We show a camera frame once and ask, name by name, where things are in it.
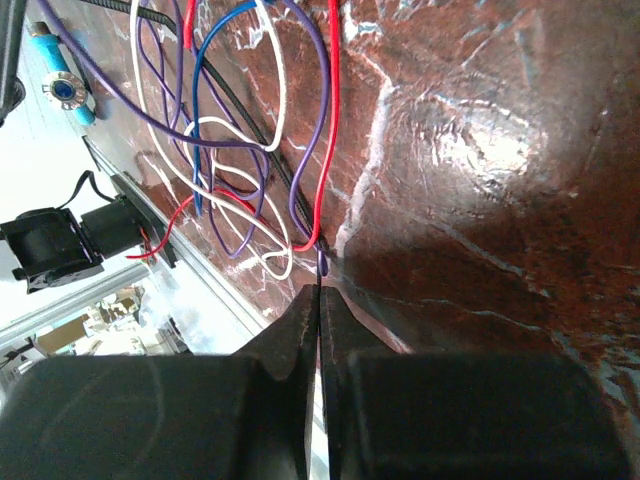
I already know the red wire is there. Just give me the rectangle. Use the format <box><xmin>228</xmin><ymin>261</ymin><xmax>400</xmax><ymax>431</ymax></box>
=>
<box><xmin>124</xmin><ymin>0</ymin><xmax>342</xmax><ymax>261</ymax></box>

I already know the black zip tie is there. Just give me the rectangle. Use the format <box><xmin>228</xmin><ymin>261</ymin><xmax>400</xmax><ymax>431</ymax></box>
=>
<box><xmin>81</xmin><ymin>1</ymin><xmax>339</xmax><ymax>254</ymax></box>

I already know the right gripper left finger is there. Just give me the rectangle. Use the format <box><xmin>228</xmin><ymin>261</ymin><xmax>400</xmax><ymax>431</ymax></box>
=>
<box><xmin>1</xmin><ymin>285</ymin><xmax>318</xmax><ymax>479</ymax></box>

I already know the blue plastic fitting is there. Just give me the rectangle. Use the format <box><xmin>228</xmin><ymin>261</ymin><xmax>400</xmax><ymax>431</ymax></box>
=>
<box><xmin>28</xmin><ymin>21</ymin><xmax>96</xmax><ymax>126</ymax></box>

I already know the purple wire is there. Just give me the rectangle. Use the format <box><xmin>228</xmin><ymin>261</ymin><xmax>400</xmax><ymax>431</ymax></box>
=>
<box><xmin>37</xmin><ymin>0</ymin><xmax>332</xmax><ymax>279</ymax></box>

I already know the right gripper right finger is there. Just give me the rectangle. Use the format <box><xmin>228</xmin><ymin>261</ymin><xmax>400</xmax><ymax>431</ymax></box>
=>
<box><xmin>319</xmin><ymin>287</ymin><xmax>633</xmax><ymax>479</ymax></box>

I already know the aluminium front rail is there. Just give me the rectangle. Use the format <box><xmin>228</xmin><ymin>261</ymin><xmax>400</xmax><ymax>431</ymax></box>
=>
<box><xmin>0</xmin><ymin>137</ymin><xmax>271</xmax><ymax>356</ymax></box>

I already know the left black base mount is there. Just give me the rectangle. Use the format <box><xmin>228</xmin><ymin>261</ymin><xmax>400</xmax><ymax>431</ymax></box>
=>
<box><xmin>1</xmin><ymin>171</ymin><xmax>168</xmax><ymax>294</ymax></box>

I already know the blue wire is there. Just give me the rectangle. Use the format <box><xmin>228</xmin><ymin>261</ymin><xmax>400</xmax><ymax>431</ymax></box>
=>
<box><xmin>191</xmin><ymin>0</ymin><xmax>274</xmax><ymax>217</ymax></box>

